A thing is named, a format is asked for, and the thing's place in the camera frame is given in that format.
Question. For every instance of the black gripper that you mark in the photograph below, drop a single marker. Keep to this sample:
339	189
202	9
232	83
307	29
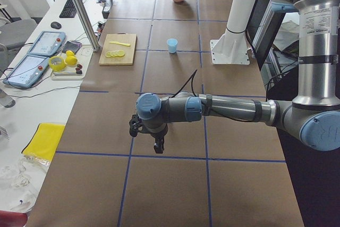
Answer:
157	135

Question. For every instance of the light blue cup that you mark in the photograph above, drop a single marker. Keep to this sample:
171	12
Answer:
172	45

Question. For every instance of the yellow plastic knife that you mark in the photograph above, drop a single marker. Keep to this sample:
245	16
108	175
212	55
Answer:
120	43

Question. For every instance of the wooden cutting board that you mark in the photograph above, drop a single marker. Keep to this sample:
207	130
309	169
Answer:
127	59

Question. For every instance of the lemon slice one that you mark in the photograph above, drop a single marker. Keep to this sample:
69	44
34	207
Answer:
121	53

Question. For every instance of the lemon slice three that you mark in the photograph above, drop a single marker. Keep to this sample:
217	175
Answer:
112	54

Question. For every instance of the black keyboard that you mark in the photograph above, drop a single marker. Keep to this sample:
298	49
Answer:
68	11

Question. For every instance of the yellow cloth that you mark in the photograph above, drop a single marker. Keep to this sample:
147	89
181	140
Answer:
44	142

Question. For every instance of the whole lemon two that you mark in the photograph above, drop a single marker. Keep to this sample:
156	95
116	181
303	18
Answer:
71	60

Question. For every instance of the whole lemon one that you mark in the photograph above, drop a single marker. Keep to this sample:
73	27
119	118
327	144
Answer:
70	53

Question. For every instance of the black computer mouse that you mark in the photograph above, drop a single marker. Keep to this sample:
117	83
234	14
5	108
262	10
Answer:
56	25

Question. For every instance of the yellow tape roll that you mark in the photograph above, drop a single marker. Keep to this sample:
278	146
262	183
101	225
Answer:
57	63

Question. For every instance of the teach pendant far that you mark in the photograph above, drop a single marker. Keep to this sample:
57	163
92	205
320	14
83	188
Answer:
48	43

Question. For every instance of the teach pendant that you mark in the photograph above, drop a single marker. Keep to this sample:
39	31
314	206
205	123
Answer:
48	43
27	72

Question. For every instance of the teach pendant near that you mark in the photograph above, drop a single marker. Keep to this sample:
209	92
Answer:
27	72

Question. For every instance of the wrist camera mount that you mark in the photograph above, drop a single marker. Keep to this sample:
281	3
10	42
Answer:
135	126

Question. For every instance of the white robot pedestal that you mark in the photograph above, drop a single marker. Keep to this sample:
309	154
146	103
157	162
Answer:
231	47

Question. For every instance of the aluminium frame post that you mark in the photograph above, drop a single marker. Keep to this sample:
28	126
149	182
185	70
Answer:
84	19

